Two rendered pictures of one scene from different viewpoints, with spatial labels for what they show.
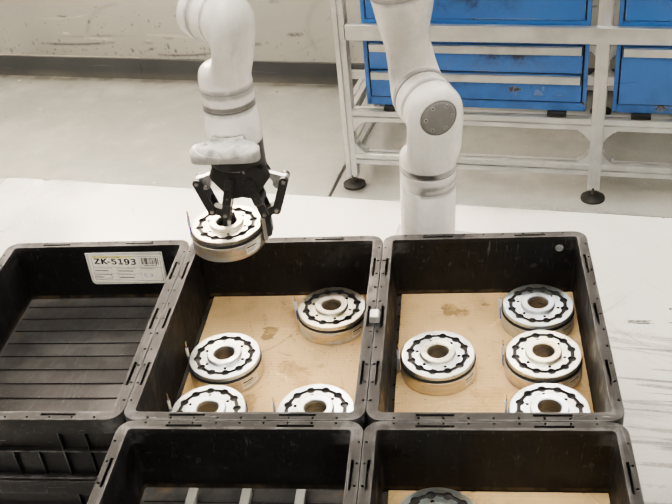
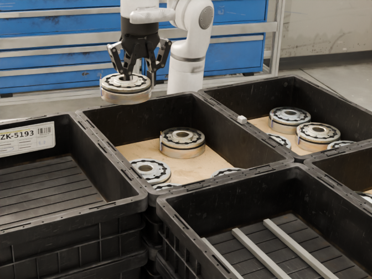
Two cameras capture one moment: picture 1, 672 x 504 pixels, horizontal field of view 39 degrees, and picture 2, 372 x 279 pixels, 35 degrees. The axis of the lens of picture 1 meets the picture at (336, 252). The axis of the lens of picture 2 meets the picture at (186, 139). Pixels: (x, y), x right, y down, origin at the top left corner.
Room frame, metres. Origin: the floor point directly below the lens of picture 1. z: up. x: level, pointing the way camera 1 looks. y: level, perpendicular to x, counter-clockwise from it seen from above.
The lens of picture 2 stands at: (0.19, 0.75, 1.43)
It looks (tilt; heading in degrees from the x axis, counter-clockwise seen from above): 26 degrees down; 322
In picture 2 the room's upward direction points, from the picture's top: 2 degrees clockwise
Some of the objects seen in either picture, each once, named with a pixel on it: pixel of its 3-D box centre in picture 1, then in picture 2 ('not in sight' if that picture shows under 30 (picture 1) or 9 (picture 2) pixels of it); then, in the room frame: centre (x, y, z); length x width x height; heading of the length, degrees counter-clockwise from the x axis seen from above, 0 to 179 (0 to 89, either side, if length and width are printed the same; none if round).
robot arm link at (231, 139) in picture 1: (228, 124); (143, 0); (1.14, 0.12, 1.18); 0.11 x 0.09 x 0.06; 171
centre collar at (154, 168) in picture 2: (224, 354); (145, 169); (1.06, 0.17, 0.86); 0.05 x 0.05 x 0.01
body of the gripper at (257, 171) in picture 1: (238, 165); (139, 34); (1.16, 0.12, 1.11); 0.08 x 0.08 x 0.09
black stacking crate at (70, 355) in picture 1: (68, 353); (30, 193); (1.10, 0.40, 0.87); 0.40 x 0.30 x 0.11; 171
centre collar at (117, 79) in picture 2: (226, 222); (125, 79); (1.17, 0.15, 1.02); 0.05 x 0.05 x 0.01
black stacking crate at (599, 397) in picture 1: (487, 351); (293, 135); (1.00, -0.19, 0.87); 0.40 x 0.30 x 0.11; 171
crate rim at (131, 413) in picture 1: (267, 324); (176, 138); (1.05, 0.10, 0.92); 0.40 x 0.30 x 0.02; 171
